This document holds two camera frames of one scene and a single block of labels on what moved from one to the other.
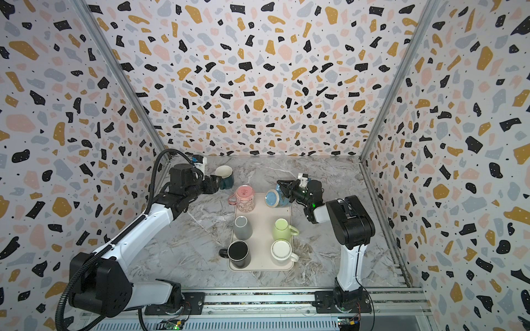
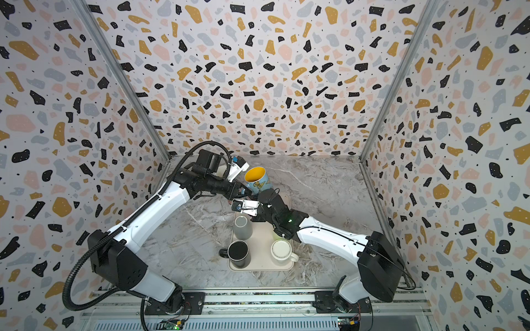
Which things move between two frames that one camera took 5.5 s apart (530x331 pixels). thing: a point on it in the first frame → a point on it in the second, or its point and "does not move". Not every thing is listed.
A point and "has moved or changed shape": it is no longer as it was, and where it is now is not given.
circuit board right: [349, 323] does not move
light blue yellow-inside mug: [276, 198] has moved or changed shape
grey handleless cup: [242, 229] does not move
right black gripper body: [290, 189] → [263, 201]
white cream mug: [281, 252] does not move
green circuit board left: [173, 324] does not move
